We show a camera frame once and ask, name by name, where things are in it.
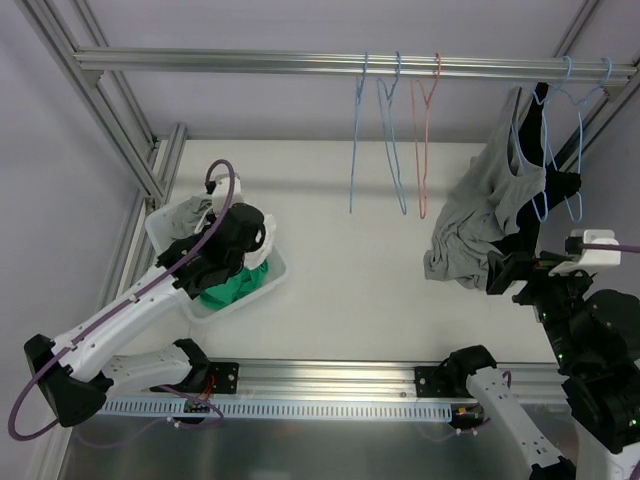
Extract white tank top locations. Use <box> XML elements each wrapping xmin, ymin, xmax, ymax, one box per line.
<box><xmin>193</xmin><ymin>207</ymin><xmax>277</xmax><ymax>270</ymax></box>

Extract grey tank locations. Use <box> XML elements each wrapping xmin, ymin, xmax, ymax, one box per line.
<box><xmin>168</xmin><ymin>196</ymin><xmax>212</xmax><ymax>242</ymax></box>
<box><xmin>423</xmin><ymin>87</ymin><xmax>546</xmax><ymax>290</ymax></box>

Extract green tank top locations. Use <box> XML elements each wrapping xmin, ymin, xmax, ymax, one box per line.
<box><xmin>199</xmin><ymin>260</ymin><xmax>269</xmax><ymax>311</ymax></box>

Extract pink wire hanger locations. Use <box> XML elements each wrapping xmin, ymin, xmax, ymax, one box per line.
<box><xmin>410</xmin><ymin>53</ymin><xmax>442</xmax><ymax>220</ymax></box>

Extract blue wire hanger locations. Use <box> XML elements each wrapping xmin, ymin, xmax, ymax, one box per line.
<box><xmin>349</xmin><ymin>52</ymin><xmax>369</xmax><ymax>214</ymax></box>
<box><xmin>376</xmin><ymin>52</ymin><xmax>408</xmax><ymax>215</ymax></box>

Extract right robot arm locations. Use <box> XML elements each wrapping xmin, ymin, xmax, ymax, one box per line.
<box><xmin>444</xmin><ymin>252</ymin><xmax>639</xmax><ymax>479</ymax></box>

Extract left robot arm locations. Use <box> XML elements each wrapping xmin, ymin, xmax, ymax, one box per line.
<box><xmin>24</xmin><ymin>203</ymin><xmax>266</xmax><ymax>427</ymax></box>

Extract black tank top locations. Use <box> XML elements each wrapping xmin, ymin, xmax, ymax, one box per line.
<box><xmin>493</xmin><ymin>83</ymin><xmax>582</xmax><ymax>256</ymax></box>

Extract blue hanger with black top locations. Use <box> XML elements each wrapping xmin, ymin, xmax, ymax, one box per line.
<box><xmin>512</xmin><ymin>55</ymin><xmax>579</xmax><ymax>224</ymax></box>

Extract blue hanger far right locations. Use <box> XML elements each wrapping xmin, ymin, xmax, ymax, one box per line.
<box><xmin>565</xmin><ymin>56</ymin><xmax>613</xmax><ymax>224</ymax></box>

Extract white plastic basket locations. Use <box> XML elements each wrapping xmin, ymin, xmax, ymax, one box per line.
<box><xmin>144</xmin><ymin>199</ymin><xmax>289</xmax><ymax>325</ymax></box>

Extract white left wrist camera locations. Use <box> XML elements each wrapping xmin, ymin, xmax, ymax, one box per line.
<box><xmin>209</xmin><ymin>174</ymin><xmax>244</xmax><ymax>215</ymax></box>

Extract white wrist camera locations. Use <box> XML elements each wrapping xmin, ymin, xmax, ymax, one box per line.
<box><xmin>209</xmin><ymin>174</ymin><xmax>244</xmax><ymax>215</ymax></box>
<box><xmin>548</xmin><ymin>229</ymin><xmax>621</xmax><ymax>277</ymax></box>

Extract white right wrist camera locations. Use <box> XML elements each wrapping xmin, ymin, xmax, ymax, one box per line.
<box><xmin>548</xmin><ymin>229</ymin><xmax>621</xmax><ymax>277</ymax></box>

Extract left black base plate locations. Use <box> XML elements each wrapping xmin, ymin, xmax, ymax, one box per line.
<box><xmin>202</xmin><ymin>361</ymin><xmax>240</xmax><ymax>395</ymax></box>

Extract white slotted cable duct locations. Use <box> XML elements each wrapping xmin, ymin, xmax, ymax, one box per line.
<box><xmin>100</xmin><ymin>396</ymin><xmax>453</xmax><ymax>423</ymax></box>

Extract aluminium frame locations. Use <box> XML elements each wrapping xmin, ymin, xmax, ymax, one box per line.
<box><xmin>19</xmin><ymin>1</ymin><xmax>639</xmax><ymax>403</ymax></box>

